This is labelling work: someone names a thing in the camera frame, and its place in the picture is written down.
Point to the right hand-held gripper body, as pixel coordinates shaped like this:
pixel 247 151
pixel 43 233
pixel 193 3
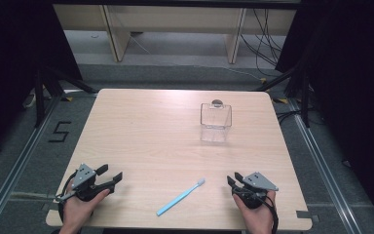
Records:
pixel 256 182

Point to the metal floor rail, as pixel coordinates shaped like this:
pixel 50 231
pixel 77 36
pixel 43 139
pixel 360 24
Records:
pixel 324 169
pixel 19 162

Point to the light blue toothbrush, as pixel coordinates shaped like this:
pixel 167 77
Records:
pixel 178 198

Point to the person's right hand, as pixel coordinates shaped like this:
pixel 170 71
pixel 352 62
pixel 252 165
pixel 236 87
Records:
pixel 258 217

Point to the yellow black tape piece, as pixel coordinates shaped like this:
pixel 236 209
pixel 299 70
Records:
pixel 280 100
pixel 67 98

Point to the person's left hand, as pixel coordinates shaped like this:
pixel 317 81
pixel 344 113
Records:
pixel 76 213

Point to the black metal stand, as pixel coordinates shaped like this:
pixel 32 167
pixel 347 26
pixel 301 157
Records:
pixel 305 97
pixel 39 97

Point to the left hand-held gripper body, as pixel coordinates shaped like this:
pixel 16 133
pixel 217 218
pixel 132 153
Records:
pixel 83 177

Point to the clear plastic square cup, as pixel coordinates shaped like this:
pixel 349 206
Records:
pixel 216 125

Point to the black curtain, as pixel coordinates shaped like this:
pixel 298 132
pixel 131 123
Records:
pixel 354 81
pixel 9 65

